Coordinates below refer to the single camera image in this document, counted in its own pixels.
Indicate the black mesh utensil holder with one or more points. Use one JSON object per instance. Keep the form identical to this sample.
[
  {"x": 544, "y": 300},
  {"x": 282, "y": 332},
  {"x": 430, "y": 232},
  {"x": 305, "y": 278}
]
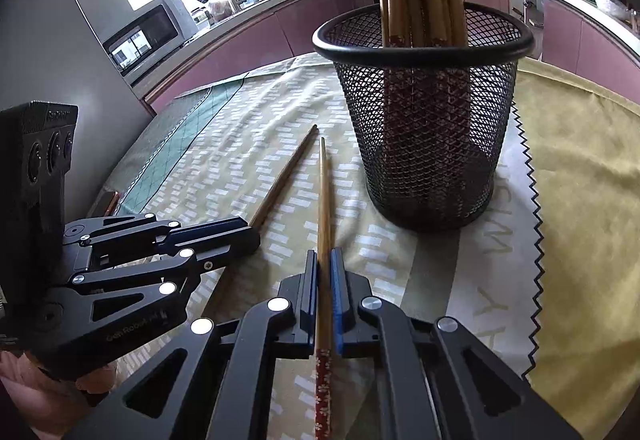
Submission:
[{"x": 425, "y": 145}]

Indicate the grey refrigerator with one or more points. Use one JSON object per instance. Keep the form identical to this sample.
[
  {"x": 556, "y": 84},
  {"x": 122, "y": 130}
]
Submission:
[{"x": 80, "y": 50}]

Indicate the pink base cabinets stove side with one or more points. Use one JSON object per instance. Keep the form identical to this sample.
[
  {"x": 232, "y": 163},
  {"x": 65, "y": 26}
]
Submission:
[{"x": 585, "y": 40}]

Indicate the person's left hand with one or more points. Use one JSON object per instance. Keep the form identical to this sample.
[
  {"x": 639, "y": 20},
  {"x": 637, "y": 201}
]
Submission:
[{"x": 95, "y": 379}]

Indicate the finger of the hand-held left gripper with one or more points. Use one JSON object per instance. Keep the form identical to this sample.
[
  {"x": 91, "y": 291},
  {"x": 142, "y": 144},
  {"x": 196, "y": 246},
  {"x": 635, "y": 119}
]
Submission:
[
  {"x": 150, "y": 307},
  {"x": 215, "y": 240}
]

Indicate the patterned green beige tablecloth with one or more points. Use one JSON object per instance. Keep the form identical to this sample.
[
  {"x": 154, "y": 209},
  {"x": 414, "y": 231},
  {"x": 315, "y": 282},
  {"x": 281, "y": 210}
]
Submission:
[{"x": 240, "y": 140}]

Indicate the white microwave oven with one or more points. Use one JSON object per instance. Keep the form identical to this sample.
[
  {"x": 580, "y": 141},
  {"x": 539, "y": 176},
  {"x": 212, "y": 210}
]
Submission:
[{"x": 150, "y": 32}]

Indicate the pink base cabinets window side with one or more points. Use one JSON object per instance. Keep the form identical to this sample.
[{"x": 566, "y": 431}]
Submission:
[{"x": 260, "y": 27}]

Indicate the smartphone with brown edge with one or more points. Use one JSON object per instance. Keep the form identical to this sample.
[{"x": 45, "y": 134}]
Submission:
[{"x": 113, "y": 204}]

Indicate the yellow cloth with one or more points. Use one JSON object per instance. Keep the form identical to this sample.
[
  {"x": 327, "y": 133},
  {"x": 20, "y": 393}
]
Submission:
[{"x": 590, "y": 200}]

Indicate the bamboo chopstick red patterned end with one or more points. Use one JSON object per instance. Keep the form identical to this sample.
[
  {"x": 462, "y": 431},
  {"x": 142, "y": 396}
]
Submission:
[{"x": 324, "y": 200}]

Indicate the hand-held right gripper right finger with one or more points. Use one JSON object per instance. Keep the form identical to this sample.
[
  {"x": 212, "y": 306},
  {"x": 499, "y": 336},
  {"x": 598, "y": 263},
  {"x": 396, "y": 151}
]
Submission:
[{"x": 337, "y": 300}]

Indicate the dark brown wooden chopstick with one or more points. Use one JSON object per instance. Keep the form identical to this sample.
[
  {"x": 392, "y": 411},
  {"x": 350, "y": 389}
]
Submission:
[{"x": 285, "y": 172}]

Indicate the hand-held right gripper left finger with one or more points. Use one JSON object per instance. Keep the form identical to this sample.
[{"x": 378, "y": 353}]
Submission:
[{"x": 312, "y": 290}]

